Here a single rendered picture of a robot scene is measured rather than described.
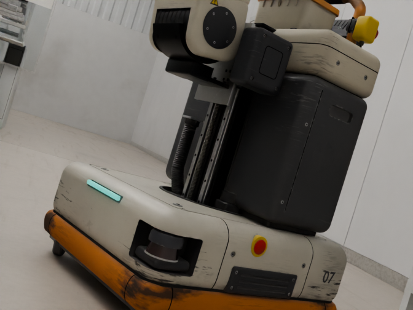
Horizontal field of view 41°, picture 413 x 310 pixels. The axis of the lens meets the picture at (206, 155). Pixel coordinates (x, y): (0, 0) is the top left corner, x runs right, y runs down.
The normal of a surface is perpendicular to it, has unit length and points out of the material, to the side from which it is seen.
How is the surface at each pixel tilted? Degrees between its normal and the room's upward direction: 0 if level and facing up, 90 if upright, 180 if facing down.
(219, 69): 90
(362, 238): 90
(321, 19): 92
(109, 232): 90
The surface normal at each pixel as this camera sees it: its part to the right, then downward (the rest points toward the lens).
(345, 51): 0.58, 0.19
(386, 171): -0.91, -0.28
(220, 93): -0.76, -0.23
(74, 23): 0.29, 0.11
